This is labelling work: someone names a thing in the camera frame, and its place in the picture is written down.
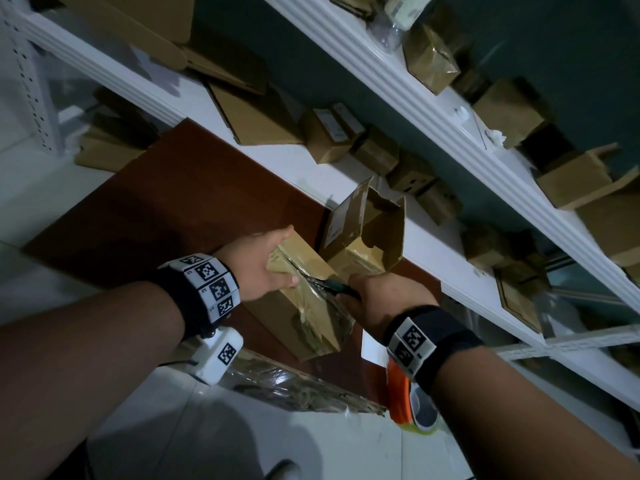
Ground flat cardboard sheet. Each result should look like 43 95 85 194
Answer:
207 82 303 147

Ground flat cardboard stack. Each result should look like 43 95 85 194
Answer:
493 279 546 335

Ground black marker wristband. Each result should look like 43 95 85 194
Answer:
382 304 485 395
145 253 242 341

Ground person's right shoe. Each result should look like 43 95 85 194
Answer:
265 458 303 480

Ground large flat cardboard box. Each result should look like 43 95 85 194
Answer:
52 0 196 71

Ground person's left hand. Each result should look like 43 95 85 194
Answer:
213 224 300 303

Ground person's right hand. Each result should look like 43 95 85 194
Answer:
335 272 441 343

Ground small white-labelled cardboard box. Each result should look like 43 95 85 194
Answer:
329 102 366 138
299 108 353 165

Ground big open-flap cardboard box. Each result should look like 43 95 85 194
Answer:
535 142 640 211

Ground left black marker wristband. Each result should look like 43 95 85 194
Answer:
145 253 242 341

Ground clear plastic bottle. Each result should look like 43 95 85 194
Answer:
367 0 435 53

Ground white metal shelf unit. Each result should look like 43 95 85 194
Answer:
0 0 640 461

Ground cardboard box under shelf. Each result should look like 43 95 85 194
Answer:
75 87 161 173

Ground orange tape dispenser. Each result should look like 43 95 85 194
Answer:
385 357 441 435

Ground person's right forearm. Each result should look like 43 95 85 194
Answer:
431 347 640 480

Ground small taped brown package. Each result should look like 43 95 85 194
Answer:
402 23 461 95

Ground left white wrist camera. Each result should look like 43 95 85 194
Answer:
172 325 245 387

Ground small flat cardboard piece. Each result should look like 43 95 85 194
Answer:
327 0 381 21

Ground person's left forearm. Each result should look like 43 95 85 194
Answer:
0 282 186 480

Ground very large cardboard box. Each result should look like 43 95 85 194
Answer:
575 187 640 268

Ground green utility knife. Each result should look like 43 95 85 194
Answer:
302 274 362 301

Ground narrow cardboard box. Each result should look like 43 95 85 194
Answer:
452 68 492 103

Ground medium cardboard box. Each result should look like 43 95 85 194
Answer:
459 224 511 271

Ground right black marker wristband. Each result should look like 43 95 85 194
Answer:
382 304 485 395

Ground folded flat cardboard box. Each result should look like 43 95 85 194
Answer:
182 24 269 95

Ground white paper sheet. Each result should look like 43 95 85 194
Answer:
359 330 390 368

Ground small cardboard box dark holes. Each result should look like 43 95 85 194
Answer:
385 150 437 195

